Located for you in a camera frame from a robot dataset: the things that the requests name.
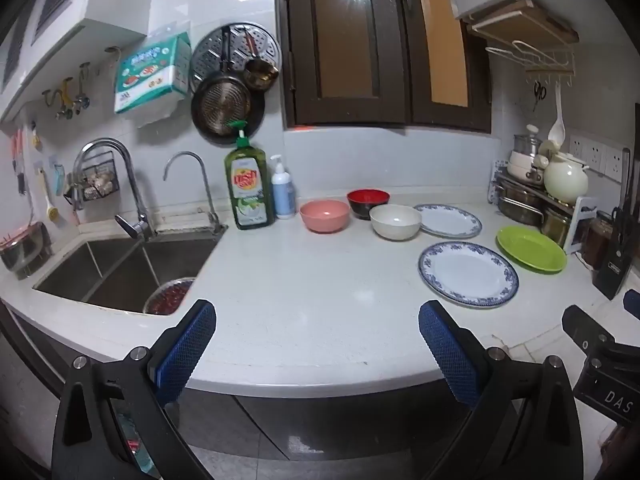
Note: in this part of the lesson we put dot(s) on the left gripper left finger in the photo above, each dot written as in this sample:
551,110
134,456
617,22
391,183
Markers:
89,442

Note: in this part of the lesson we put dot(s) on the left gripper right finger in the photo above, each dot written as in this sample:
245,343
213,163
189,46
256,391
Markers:
523,421

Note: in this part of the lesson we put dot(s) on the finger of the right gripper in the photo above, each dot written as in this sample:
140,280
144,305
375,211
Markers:
631,302
587,333

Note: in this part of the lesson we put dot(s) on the green plate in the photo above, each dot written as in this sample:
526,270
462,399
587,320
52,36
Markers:
531,249

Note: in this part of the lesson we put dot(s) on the blue white plate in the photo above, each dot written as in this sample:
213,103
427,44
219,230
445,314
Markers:
469,274
447,221

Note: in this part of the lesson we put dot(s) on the cream white bowl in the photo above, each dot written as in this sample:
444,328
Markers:
395,222

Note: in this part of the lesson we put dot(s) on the red black bowl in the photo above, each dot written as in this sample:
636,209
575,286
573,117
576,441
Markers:
363,200

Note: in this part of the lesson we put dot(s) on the pink bowl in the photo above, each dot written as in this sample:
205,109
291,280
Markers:
325,216

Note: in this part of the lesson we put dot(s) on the black knife block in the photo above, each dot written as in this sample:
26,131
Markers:
617,262

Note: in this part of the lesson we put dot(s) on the brown glass jar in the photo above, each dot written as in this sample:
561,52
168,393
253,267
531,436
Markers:
595,245

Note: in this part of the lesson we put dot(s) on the white pot rack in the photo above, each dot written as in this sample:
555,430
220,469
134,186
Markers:
582,212

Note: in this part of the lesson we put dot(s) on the steel pot lower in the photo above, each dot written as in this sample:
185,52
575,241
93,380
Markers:
556,225

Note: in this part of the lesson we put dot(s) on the metal strainer in sink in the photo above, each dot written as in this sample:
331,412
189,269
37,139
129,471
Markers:
168,297

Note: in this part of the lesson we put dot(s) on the cream ceramic pot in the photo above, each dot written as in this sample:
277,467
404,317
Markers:
564,175

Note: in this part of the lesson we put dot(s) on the steel pot upper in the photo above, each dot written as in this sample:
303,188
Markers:
520,205

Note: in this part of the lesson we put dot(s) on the stainless steel sink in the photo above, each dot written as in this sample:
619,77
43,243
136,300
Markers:
121,274

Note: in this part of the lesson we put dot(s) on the white enamel pot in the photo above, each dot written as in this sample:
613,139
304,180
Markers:
525,168

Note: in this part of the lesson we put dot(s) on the white rice spoon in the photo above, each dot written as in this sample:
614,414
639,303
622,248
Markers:
557,131

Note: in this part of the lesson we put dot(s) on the glass lidded steel pot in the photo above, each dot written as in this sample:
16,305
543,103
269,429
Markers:
527,143

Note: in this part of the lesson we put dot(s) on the steel bowl left counter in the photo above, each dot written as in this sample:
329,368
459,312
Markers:
27,251

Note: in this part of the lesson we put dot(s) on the yellow white dish brush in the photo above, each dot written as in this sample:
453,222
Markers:
51,210

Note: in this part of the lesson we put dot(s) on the hanging scissors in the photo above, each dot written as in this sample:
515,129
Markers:
540,93

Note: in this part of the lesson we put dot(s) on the small chrome water tap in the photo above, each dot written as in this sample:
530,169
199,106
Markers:
215,224

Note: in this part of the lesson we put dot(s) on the white under-cabinet rack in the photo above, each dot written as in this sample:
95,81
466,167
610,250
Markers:
558,63

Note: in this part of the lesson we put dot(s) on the white blue pump bottle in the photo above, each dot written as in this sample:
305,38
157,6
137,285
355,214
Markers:
282,189

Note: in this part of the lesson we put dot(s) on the green dish soap bottle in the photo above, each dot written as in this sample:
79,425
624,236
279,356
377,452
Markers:
248,182

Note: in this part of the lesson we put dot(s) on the wooden cutting board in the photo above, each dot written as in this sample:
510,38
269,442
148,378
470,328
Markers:
524,22

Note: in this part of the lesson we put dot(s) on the hanging black frying pan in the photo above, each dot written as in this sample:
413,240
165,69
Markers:
222,98

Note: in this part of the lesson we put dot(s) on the paper towel pack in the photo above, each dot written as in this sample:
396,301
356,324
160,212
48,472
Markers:
154,80

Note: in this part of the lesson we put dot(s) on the hanging steamer tray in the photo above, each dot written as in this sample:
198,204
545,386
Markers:
207,55

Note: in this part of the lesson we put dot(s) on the hanging small brass pot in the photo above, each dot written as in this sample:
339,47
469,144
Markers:
259,74

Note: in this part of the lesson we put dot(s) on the wall power outlets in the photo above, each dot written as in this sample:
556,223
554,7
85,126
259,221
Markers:
600,158

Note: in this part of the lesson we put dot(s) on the wire sponge basket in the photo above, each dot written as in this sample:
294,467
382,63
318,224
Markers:
99,181

